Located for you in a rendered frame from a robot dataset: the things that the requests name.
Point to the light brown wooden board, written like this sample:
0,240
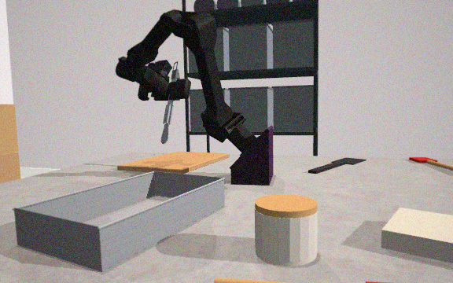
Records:
176,162

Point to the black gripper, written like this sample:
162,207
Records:
177,90

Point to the white jar with orange lid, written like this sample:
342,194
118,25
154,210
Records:
286,229

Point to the cream flat rectangular block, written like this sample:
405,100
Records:
423,233

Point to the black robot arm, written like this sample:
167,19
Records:
199,33

